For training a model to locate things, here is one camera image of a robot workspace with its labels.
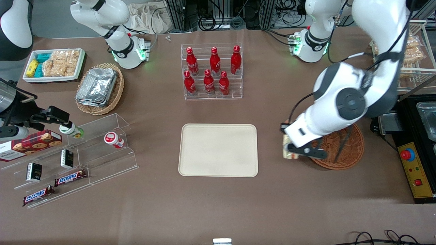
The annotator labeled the Snickers bar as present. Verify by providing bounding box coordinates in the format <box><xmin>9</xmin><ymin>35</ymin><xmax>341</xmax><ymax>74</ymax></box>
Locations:
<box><xmin>54</xmin><ymin>169</ymin><xmax>87</xmax><ymax>186</ymax></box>
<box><xmin>23</xmin><ymin>185</ymin><xmax>56</xmax><ymax>207</ymax></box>

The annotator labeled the white wire rack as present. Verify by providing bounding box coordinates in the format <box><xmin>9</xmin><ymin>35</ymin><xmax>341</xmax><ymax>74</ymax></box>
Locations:
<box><xmin>370</xmin><ymin>20</ymin><xmax>436</xmax><ymax>92</ymax></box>

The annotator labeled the black floor cable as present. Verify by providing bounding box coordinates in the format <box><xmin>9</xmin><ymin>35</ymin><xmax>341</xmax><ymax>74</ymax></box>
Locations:
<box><xmin>342</xmin><ymin>230</ymin><xmax>436</xmax><ymax>245</ymax></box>

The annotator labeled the black left wrist cable loop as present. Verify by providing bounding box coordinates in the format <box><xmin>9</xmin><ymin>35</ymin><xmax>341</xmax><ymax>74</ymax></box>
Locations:
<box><xmin>289</xmin><ymin>92</ymin><xmax>315</xmax><ymax>125</ymax></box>

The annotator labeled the clear rectangular pan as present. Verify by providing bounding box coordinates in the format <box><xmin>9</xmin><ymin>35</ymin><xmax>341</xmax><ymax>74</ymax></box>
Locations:
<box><xmin>416</xmin><ymin>101</ymin><xmax>436</xmax><ymax>142</ymax></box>

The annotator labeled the yellow emergency stop box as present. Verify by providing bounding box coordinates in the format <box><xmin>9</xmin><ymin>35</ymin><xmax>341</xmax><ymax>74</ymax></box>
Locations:
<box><xmin>397</xmin><ymin>141</ymin><xmax>436</xmax><ymax>199</ymax></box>

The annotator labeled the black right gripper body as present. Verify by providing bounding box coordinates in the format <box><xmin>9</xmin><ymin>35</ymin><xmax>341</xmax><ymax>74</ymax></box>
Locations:
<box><xmin>5</xmin><ymin>98</ymin><xmax>41</xmax><ymax>128</ymax></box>

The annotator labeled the clear acrylic bottle rack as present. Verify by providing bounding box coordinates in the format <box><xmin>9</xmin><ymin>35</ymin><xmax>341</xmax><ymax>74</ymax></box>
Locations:
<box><xmin>181</xmin><ymin>43</ymin><xmax>243</xmax><ymax>100</ymax></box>

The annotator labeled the beige cloth bag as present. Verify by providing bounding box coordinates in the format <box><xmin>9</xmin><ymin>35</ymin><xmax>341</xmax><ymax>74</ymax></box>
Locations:
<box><xmin>128</xmin><ymin>3</ymin><xmax>171</xmax><ymax>34</ymax></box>

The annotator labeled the beige plastic tray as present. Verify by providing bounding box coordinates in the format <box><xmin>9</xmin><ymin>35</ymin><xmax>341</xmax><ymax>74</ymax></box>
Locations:
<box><xmin>178</xmin><ymin>124</ymin><xmax>259</xmax><ymax>178</ymax></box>

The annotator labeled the clear acrylic stepped display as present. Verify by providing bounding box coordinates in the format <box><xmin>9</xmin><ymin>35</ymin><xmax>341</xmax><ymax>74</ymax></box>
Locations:
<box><xmin>0</xmin><ymin>113</ymin><xmax>139</xmax><ymax>209</ymax></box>

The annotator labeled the clear bag of rice crackers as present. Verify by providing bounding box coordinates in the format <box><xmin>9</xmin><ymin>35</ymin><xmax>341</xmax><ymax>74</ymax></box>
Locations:
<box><xmin>51</xmin><ymin>50</ymin><xmax>81</xmax><ymax>67</ymax></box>
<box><xmin>42</xmin><ymin>60</ymin><xmax>77</xmax><ymax>77</ymax></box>

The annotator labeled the red tartan cookie box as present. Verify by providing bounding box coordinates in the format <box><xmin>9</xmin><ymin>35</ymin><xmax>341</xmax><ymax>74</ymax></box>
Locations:
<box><xmin>0</xmin><ymin>129</ymin><xmax>63</xmax><ymax>162</ymax></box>

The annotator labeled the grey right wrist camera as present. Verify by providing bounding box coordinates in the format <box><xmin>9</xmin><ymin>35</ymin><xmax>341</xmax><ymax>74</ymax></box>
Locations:
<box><xmin>0</xmin><ymin>126</ymin><xmax>30</xmax><ymax>142</ymax></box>

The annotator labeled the small black chocolate box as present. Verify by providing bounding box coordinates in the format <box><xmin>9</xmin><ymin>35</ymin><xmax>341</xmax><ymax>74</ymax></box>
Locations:
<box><xmin>61</xmin><ymin>149</ymin><xmax>74</xmax><ymax>169</ymax></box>
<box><xmin>26</xmin><ymin>163</ymin><xmax>43</xmax><ymax>182</ymax></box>

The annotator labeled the triangle sandwich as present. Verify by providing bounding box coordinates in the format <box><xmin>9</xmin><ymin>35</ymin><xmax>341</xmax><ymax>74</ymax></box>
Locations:
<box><xmin>283</xmin><ymin>134</ymin><xmax>300</xmax><ymax>160</ymax></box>

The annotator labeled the aluminium foil container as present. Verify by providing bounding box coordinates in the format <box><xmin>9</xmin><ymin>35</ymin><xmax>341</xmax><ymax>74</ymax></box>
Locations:
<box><xmin>76</xmin><ymin>95</ymin><xmax>109</xmax><ymax>108</ymax></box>
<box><xmin>78</xmin><ymin>67</ymin><xmax>118</xmax><ymax>102</ymax></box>

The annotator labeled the brown round wicker basket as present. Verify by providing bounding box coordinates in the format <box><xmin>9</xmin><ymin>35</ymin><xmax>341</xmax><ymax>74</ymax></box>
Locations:
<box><xmin>310</xmin><ymin>122</ymin><xmax>365</xmax><ymax>170</ymax></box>

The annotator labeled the red cola bottle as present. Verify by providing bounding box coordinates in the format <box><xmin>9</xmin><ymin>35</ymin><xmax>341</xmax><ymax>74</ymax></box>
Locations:
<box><xmin>186</xmin><ymin>47</ymin><xmax>199</xmax><ymax>76</ymax></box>
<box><xmin>184</xmin><ymin>70</ymin><xmax>196</xmax><ymax>96</ymax></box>
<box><xmin>203</xmin><ymin>69</ymin><xmax>216</xmax><ymax>95</ymax></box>
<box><xmin>230</xmin><ymin>45</ymin><xmax>242</xmax><ymax>75</ymax></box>
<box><xmin>209</xmin><ymin>47</ymin><xmax>221</xmax><ymax>76</ymax></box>
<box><xmin>219</xmin><ymin>71</ymin><xmax>230</xmax><ymax>96</ymax></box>

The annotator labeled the clear bag of fried snacks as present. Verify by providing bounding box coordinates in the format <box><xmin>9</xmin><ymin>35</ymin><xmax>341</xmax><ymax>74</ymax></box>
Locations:
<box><xmin>404</xmin><ymin>33</ymin><xmax>425</xmax><ymax>64</ymax></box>

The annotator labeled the light oval wicker basket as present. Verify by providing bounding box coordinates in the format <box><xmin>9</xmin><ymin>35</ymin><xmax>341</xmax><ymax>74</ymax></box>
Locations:
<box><xmin>75</xmin><ymin>63</ymin><xmax>125</xmax><ymax>115</ymax></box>

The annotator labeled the aluminium frame post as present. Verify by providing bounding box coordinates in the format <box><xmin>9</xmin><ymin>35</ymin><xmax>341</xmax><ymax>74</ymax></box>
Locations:
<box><xmin>166</xmin><ymin>0</ymin><xmax>186</xmax><ymax>32</ymax></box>

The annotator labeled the white rectangular snack tray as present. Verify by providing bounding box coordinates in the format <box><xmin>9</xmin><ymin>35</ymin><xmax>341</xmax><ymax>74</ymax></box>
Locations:
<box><xmin>22</xmin><ymin>48</ymin><xmax>86</xmax><ymax>84</ymax></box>

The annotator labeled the green cap sunflower bottle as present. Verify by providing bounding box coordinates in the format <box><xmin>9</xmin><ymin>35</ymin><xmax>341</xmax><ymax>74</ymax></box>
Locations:
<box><xmin>59</xmin><ymin>122</ymin><xmax>84</xmax><ymax>139</ymax></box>

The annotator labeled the black cable bundle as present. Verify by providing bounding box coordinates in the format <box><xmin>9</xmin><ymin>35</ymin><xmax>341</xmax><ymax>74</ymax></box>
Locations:
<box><xmin>198</xmin><ymin>14</ymin><xmax>246</xmax><ymax>32</ymax></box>

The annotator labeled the red cap small bottle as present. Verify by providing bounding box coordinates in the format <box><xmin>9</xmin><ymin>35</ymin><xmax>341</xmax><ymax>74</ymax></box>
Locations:
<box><xmin>104</xmin><ymin>132</ymin><xmax>125</xmax><ymax>149</ymax></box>

